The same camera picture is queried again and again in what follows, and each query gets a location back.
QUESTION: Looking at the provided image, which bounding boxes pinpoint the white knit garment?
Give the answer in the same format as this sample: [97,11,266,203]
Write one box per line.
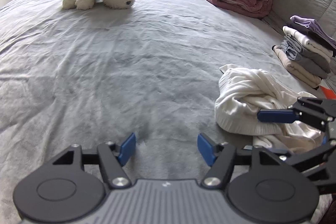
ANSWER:
[214,64,324,153]

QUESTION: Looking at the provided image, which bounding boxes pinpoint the orange book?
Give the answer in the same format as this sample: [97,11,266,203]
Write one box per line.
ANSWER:
[319,85,336,100]

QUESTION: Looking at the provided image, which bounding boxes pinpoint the beige folded garment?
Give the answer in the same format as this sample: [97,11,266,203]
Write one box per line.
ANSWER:
[272,46,321,89]

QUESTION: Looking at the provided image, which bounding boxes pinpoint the dark grey folded sweater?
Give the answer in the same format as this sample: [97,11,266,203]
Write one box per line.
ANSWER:
[286,39,331,79]

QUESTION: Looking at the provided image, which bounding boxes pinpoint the white folded garment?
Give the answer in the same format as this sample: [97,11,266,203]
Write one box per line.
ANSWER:
[282,26,333,63]

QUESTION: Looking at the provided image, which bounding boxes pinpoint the blue-grey folded sweater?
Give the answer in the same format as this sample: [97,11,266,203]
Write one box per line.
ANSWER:
[280,40,301,61]

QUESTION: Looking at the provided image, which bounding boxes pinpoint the black folded garment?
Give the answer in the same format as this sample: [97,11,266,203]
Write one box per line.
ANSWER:
[290,23,335,57]

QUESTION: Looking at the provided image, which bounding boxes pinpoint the grey bed sheet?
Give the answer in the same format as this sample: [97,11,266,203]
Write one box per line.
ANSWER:
[1,0,311,223]

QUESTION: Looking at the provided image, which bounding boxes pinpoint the lavender folded garment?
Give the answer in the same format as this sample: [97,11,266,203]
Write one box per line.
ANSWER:
[290,15,335,48]

